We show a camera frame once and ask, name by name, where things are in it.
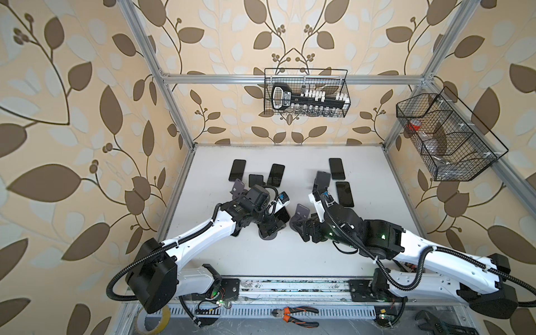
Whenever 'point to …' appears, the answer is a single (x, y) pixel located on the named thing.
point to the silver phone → (345, 195)
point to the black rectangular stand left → (256, 179)
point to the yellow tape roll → (139, 320)
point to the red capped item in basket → (414, 125)
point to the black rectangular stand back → (322, 182)
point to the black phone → (282, 214)
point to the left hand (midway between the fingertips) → (276, 213)
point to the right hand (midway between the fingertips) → (301, 221)
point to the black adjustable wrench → (442, 327)
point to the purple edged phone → (237, 169)
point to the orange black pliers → (286, 312)
